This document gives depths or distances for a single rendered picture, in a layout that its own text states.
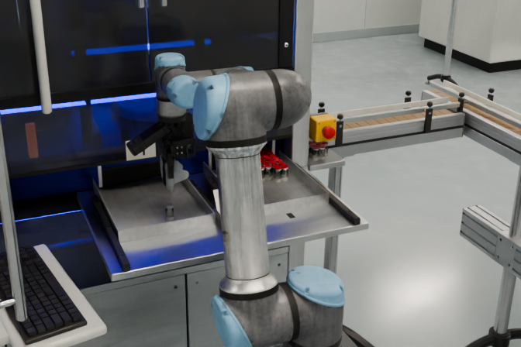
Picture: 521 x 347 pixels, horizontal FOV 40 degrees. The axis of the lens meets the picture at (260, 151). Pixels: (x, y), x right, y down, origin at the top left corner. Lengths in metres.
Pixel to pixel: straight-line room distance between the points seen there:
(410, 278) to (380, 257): 0.21
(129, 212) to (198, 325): 0.57
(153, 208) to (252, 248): 0.71
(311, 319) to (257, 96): 0.45
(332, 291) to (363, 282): 1.93
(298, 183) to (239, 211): 0.84
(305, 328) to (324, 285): 0.09
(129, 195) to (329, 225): 0.58
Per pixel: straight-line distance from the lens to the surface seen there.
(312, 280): 1.46
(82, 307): 1.80
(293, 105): 1.35
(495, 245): 2.80
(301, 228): 1.93
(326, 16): 7.51
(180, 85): 1.68
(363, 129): 2.49
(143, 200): 2.09
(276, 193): 2.11
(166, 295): 2.33
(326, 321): 1.47
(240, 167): 1.34
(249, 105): 1.31
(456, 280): 3.47
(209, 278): 2.35
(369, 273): 3.44
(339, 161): 2.35
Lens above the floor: 1.80
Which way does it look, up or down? 23 degrees down
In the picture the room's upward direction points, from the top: 1 degrees clockwise
